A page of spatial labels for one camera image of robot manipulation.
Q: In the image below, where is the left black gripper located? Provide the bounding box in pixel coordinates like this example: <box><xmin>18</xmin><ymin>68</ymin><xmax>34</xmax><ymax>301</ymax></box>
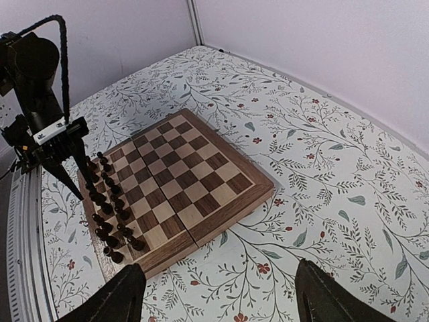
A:
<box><xmin>1</xmin><ymin>115</ymin><xmax>94</xmax><ymax>201</ymax></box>

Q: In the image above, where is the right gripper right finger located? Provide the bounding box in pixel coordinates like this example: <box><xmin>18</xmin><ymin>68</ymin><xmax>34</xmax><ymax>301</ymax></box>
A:
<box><xmin>295</xmin><ymin>259</ymin><xmax>392</xmax><ymax>322</ymax></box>

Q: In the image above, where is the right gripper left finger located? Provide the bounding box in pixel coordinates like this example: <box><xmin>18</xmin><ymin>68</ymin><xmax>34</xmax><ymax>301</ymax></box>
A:
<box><xmin>59</xmin><ymin>264</ymin><xmax>146</xmax><ymax>322</ymax></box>

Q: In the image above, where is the dark pawn placed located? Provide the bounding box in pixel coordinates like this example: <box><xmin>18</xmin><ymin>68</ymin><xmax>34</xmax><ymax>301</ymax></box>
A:
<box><xmin>88</xmin><ymin>190</ymin><xmax>106</xmax><ymax>206</ymax></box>
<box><xmin>85</xmin><ymin>156</ymin><xmax>98</xmax><ymax>172</ymax></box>
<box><xmin>90</xmin><ymin>172</ymin><xmax>100</xmax><ymax>184</ymax></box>

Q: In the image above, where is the dark small chess piece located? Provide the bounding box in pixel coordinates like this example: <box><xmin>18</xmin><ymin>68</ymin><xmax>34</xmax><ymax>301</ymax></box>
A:
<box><xmin>110</xmin><ymin>195</ymin><xmax>125</xmax><ymax>209</ymax></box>
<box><xmin>97</xmin><ymin>152</ymin><xmax>106</xmax><ymax>163</ymax></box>
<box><xmin>109</xmin><ymin>184</ymin><xmax>121</xmax><ymax>195</ymax></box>

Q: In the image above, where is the wooden chess board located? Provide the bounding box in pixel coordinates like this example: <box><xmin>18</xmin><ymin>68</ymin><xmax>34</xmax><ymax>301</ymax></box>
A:
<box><xmin>78</xmin><ymin>109</ymin><xmax>274</xmax><ymax>280</ymax></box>

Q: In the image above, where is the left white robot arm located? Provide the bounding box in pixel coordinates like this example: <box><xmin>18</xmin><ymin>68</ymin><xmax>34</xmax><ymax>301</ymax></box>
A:
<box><xmin>1</xmin><ymin>32</ymin><xmax>93</xmax><ymax>200</ymax></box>

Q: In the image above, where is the floral patterned table mat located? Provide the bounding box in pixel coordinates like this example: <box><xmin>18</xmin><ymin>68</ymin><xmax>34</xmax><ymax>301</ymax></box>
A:
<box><xmin>40</xmin><ymin>45</ymin><xmax>429</xmax><ymax>322</ymax></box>

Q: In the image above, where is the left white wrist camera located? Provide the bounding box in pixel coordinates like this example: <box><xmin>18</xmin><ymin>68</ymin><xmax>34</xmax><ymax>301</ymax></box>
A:
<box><xmin>33</xmin><ymin>117</ymin><xmax>67</xmax><ymax>146</ymax></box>

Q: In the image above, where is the front aluminium rail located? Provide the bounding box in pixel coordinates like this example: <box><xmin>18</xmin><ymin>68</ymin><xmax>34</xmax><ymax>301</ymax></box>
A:
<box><xmin>6</xmin><ymin>168</ymin><xmax>57</xmax><ymax>321</ymax></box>

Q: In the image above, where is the left black camera cable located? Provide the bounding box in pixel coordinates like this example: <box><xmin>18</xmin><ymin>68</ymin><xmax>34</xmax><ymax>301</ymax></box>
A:
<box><xmin>13</xmin><ymin>13</ymin><xmax>72</xmax><ymax>123</ymax></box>

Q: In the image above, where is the left aluminium frame post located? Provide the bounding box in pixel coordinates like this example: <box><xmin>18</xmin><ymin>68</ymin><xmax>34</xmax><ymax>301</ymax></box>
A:
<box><xmin>186</xmin><ymin>0</ymin><xmax>204</xmax><ymax>46</ymax></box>

